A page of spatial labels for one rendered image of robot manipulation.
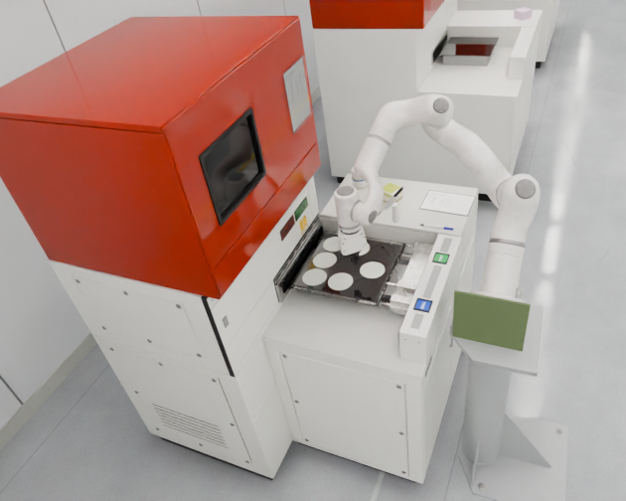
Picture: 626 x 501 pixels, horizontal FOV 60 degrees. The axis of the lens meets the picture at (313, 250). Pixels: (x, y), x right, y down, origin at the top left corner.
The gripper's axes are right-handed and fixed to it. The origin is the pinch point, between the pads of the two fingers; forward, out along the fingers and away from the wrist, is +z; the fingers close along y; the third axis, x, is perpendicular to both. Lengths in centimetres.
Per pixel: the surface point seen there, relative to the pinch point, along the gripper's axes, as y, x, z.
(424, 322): 11.0, -37.5, 3.9
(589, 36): 398, 343, 100
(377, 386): -8.3, -37.3, 29.3
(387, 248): 18.1, 11.4, 9.8
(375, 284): 5.1, -7.0, 9.8
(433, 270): 25.9, -15.3, 4.3
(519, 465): 48, -52, 99
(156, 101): -51, -9, -82
